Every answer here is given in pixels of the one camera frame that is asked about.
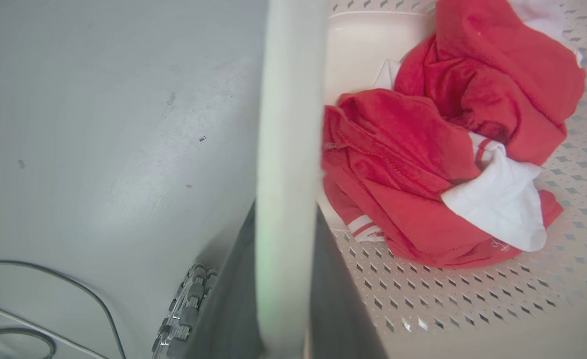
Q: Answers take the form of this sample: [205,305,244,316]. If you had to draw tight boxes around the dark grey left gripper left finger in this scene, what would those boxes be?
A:
[183,202,266,359]

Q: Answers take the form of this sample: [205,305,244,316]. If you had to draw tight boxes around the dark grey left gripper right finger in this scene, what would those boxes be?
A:
[307,208,389,359]

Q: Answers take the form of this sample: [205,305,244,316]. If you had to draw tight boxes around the white perforated plastic laundry basket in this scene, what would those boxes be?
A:
[255,0,587,359]

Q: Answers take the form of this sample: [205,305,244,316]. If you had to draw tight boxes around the grey roller omni wheel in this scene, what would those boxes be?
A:
[151,263,219,359]

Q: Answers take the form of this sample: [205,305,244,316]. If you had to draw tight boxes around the red and white garment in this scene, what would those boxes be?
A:
[321,0,587,270]

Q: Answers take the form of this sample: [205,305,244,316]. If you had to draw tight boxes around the black and white cables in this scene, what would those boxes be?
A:
[0,260,127,359]

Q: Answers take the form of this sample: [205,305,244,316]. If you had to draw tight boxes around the grey looped cable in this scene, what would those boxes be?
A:
[0,327,57,359]

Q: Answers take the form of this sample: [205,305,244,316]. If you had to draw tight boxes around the white cable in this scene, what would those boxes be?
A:
[0,296,110,359]

